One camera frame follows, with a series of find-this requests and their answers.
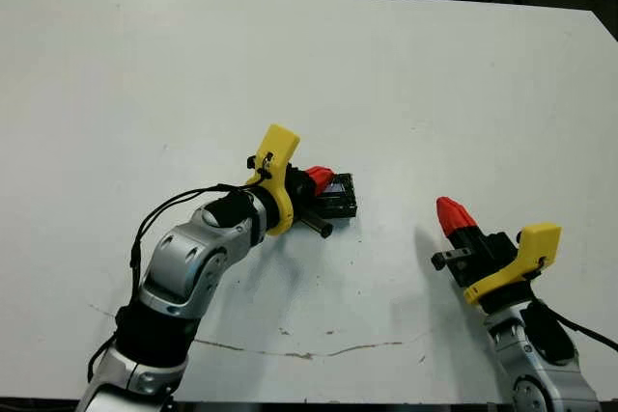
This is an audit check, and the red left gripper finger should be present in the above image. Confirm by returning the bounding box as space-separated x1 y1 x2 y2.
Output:
311 173 335 199
303 165 335 184

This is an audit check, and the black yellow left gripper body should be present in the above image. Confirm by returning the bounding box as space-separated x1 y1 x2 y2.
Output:
243 123 334 239

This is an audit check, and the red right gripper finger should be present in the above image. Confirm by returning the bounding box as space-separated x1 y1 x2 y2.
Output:
446 196 487 250
435 196 469 250

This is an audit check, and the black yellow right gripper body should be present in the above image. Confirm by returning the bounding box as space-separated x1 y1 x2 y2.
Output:
431 222 563 315

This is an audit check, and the black glossy box lid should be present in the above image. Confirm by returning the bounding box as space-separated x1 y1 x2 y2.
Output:
313 172 359 220

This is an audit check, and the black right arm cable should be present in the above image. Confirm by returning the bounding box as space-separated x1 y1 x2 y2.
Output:
545 308 618 353

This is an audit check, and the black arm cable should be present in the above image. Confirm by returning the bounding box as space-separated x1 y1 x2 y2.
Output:
86 182 252 384
545 308 618 353

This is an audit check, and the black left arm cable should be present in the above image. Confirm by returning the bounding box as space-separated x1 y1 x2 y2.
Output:
86 182 252 384

